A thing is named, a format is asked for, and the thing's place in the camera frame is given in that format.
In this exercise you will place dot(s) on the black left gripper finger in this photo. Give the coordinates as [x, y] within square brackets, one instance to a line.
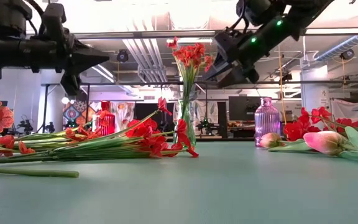
[82, 64]
[85, 53]

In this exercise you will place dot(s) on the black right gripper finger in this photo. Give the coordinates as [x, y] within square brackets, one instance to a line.
[217, 68]
[233, 80]

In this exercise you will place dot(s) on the orange artificial flower bunch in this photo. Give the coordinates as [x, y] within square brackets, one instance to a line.
[2, 118]
[84, 133]
[148, 137]
[191, 56]

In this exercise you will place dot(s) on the pink tulip green stem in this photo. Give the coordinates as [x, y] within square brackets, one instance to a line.
[323, 142]
[269, 140]
[26, 172]

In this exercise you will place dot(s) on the red artificial flower bunch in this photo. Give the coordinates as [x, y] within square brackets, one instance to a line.
[320, 113]
[350, 123]
[297, 129]

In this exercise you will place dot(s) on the black background robot arm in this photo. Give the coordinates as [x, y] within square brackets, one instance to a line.
[206, 127]
[26, 126]

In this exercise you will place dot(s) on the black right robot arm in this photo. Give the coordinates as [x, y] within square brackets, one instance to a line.
[278, 31]

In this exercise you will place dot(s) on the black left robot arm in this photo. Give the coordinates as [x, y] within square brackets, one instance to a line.
[11, 53]

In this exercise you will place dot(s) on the purple ribbed glass vase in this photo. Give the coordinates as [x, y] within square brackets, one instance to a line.
[267, 124]

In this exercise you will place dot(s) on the red glass vase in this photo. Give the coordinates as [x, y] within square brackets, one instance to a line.
[106, 123]

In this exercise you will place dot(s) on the green glass vase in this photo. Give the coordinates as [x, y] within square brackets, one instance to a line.
[192, 132]

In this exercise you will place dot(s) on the black background monitor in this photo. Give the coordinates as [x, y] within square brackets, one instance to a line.
[242, 108]

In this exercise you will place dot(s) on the black ceiling spotlight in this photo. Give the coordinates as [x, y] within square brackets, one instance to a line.
[347, 54]
[122, 56]

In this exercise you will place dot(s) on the floral print cloth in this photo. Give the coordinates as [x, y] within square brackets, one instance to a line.
[211, 110]
[123, 113]

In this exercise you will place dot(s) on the colourful patterned tapestry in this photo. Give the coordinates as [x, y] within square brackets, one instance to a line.
[73, 112]

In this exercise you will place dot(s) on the white ceiling pipes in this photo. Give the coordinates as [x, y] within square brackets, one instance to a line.
[148, 59]

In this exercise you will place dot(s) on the black background screen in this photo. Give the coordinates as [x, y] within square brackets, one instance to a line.
[145, 110]

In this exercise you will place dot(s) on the white room column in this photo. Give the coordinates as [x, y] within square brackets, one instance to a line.
[314, 90]

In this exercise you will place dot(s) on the teal table mat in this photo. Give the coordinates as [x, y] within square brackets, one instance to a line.
[228, 186]

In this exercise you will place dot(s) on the white hanging cloth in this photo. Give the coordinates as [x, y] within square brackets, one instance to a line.
[350, 109]

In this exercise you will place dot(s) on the black horizontal background rail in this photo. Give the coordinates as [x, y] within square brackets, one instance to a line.
[135, 83]

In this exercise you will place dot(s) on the silver ventilation duct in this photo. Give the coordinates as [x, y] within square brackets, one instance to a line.
[340, 47]

